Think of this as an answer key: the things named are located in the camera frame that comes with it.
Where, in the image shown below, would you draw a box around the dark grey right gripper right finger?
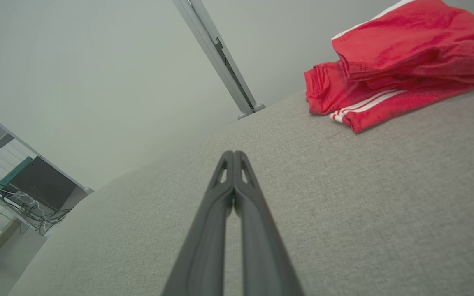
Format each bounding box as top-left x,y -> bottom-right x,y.
234,150 -> 306,296

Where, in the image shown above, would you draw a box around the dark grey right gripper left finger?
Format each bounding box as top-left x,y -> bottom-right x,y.
161,150 -> 235,296

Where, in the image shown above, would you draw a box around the red shorts with white trim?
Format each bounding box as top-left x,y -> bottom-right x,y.
330,0 -> 474,89

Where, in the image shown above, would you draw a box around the green strip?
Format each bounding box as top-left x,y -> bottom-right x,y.
0,156 -> 34,207

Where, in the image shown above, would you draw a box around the black cable bundle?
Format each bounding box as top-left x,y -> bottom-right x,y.
0,170 -> 72,237

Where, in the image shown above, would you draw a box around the grey partition post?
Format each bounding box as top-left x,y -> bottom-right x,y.
173,0 -> 266,120

